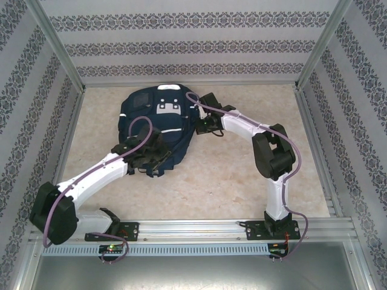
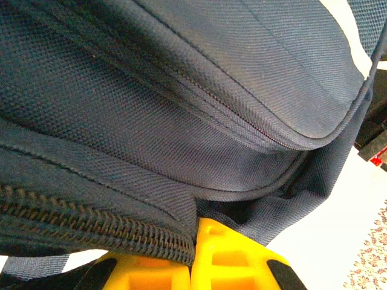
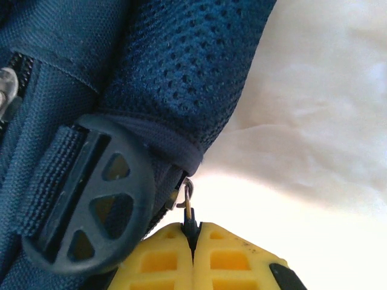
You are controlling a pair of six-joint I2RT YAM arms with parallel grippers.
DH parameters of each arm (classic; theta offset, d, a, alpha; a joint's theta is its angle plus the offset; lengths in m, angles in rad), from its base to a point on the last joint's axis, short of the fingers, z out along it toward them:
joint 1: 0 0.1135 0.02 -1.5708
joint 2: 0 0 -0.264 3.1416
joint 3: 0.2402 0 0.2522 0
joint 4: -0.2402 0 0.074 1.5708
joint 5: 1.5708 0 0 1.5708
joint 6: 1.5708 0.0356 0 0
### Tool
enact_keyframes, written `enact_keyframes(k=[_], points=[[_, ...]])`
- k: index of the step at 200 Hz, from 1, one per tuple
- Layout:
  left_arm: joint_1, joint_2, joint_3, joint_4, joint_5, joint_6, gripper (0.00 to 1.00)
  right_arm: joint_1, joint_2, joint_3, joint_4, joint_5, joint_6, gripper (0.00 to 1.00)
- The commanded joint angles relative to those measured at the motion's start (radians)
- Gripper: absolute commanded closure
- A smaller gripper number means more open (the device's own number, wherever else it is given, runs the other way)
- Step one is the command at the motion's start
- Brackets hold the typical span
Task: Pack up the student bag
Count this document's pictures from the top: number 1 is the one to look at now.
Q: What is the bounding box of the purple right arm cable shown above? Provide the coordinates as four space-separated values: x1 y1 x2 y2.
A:
185 91 310 261

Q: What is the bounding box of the grey metal sheet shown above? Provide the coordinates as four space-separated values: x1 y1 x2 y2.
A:
30 255 371 290

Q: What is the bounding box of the aluminium mounting rail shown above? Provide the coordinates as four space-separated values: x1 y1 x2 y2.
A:
28 219 359 242

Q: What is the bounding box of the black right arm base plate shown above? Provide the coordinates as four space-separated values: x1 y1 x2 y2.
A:
245 220 302 242

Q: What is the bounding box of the navy blue student backpack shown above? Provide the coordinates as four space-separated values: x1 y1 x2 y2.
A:
117 84 200 178

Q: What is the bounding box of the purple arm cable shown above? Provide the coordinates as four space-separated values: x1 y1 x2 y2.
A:
185 91 310 261
43 116 154 265

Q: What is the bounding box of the aluminium frame post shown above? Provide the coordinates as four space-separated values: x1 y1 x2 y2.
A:
347 238 382 290
25 0 85 91
294 0 354 91
8 237 42 290

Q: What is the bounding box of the aluminium side rail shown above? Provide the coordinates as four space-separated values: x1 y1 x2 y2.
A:
294 89 344 218
41 90 86 221

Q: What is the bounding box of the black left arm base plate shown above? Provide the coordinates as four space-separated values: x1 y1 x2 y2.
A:
84 221 140 242

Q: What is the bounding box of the perforated metal cable tray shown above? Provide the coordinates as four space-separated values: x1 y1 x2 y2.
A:
41 243 270 257

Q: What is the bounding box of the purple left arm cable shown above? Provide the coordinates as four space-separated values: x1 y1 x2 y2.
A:
43 116 154 265

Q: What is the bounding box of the small control circuit board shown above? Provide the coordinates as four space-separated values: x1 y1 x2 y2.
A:
99 243 125 254
268 241 290 258

